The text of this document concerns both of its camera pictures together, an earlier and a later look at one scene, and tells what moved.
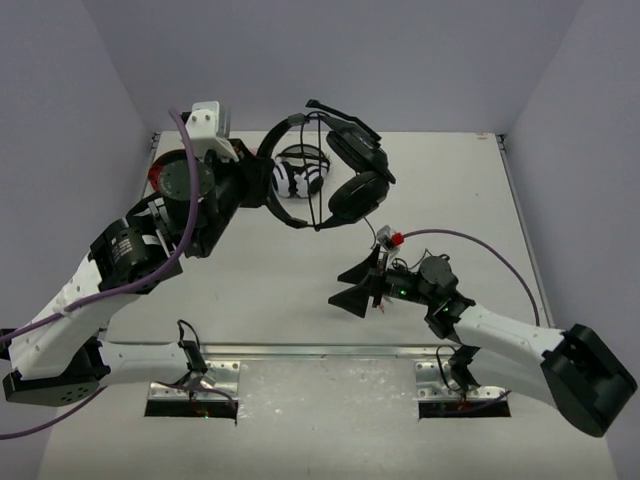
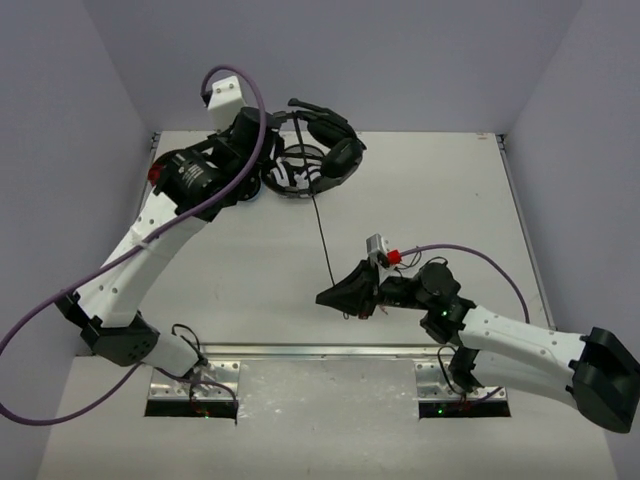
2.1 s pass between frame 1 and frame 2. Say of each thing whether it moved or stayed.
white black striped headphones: stayed
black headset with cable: moved
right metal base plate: stayed
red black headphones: stayed
